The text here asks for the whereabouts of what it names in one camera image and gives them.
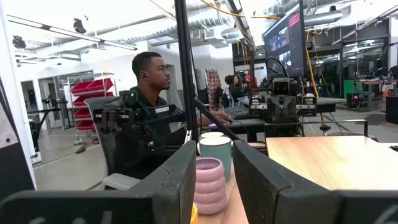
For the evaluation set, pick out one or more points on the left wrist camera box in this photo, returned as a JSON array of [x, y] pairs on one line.
[[281, 86]]

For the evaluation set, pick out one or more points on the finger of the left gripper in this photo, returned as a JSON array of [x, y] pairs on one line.
[[273, 110], [290, 110]]

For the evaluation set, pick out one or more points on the long ceiling light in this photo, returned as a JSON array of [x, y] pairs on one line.
[[71, 32]]

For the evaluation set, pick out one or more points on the green cabinet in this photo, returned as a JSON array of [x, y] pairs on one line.
[[353, 88]]

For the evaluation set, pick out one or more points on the rack with red bins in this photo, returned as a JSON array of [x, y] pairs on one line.
[[90, 87]]

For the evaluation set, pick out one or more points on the black tripod stand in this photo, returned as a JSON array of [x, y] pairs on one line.
[[54, 101]]

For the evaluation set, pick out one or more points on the silver ventilation duct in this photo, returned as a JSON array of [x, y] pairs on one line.
[[155, 32]]

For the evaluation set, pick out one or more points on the grey office chair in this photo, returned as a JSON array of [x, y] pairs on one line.
[[96, 109]]

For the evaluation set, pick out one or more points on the patterned cloth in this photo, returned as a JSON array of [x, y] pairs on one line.
[[214, 87]]

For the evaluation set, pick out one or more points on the large black monitor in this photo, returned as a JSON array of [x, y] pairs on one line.
[[286, 46]]

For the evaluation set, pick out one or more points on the black computer keyboard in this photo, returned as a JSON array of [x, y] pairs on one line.
[[236, 112]]

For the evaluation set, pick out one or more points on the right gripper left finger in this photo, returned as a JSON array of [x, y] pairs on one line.
[[171, 193]]

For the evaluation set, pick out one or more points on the black desk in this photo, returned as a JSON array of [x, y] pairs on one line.
[[245, 124], [329, 102]]

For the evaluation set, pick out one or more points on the black box red light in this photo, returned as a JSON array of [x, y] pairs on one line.
[[353, 100]]

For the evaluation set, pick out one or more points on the black ceiling-mounted device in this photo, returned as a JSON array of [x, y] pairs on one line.
[[80, 25], [19, 42]]

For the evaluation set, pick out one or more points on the black aluminium rig frame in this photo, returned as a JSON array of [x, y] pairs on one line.
[[186, 77]]

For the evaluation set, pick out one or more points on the person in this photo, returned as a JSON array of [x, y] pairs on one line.
[[149, 74], [233, 84]]

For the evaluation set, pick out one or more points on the purple ribbed mug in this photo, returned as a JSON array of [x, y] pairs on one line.
[[210, 186]]

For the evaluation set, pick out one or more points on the orange faceted mug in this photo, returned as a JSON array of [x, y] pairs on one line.
[[194, 216]]

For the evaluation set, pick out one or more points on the white blue patterned mug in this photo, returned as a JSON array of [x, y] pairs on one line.
[[211, 134]]

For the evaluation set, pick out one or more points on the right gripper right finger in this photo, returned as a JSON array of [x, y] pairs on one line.
[[273, 199]]

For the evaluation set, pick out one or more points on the wooden workbench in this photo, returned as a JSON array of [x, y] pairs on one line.
[[373, 82]]

